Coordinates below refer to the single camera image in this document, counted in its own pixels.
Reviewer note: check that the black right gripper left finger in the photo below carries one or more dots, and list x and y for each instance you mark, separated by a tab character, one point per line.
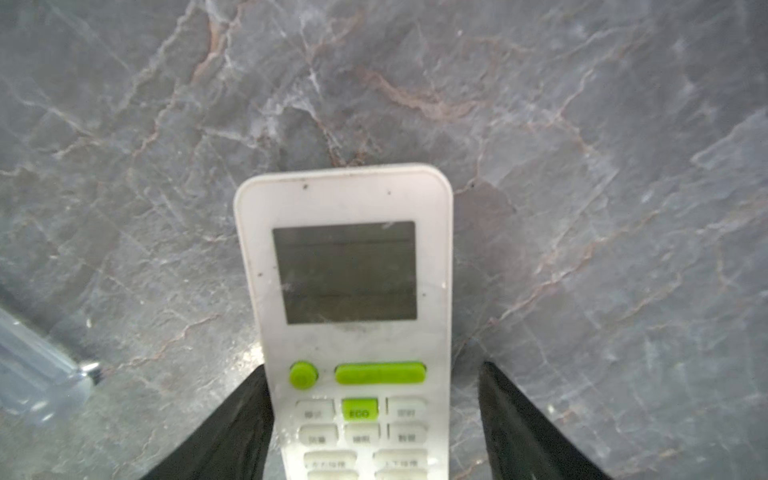
232	443

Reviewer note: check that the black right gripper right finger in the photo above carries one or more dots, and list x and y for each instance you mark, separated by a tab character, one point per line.
521	442

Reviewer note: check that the thin metal pry tool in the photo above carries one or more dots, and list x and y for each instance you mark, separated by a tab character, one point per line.
40	381

